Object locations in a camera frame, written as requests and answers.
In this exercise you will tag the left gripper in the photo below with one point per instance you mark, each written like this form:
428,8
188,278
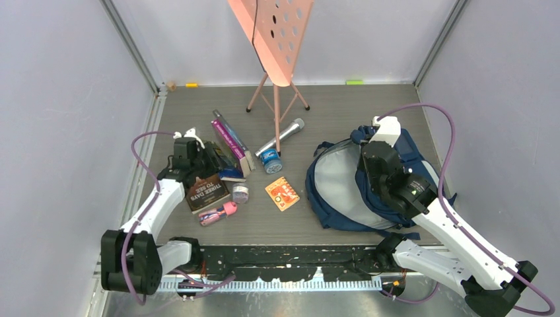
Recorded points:
215,164

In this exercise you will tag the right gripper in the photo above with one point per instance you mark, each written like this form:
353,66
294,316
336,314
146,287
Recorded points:
361,164

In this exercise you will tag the purple Treehouse book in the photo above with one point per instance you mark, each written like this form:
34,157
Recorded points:
239,158

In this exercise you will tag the navy blue student backpack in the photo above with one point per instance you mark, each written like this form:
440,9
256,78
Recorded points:
339,192

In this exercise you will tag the Animal Farm book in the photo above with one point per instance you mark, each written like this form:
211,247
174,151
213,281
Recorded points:
228,170

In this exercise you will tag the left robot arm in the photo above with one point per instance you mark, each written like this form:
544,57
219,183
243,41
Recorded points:
131,260

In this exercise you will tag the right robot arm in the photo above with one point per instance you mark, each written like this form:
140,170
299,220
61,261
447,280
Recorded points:
490,282

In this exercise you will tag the Three Days to See book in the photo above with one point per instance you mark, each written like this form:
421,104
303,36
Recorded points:
206,192

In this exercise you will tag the small purple glitter jar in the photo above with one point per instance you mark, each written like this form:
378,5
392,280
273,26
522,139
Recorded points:
240,193

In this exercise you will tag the green tape piece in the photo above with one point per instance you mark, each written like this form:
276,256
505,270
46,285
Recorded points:
354,82

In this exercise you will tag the silver microphone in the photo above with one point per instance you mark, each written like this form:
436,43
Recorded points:
294,127

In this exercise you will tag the small wooden block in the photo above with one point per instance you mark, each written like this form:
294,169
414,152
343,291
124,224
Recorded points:
171,86

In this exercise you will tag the pink music stand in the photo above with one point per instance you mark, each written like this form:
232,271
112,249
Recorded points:
275,30

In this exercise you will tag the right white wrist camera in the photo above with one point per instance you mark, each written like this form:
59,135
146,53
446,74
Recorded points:
387,129

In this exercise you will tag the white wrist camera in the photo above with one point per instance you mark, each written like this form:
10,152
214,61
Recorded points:
191,133
387,129

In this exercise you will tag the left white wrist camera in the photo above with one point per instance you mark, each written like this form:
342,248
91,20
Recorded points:
191,133

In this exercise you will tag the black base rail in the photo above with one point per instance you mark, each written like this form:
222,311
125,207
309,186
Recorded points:
291,263

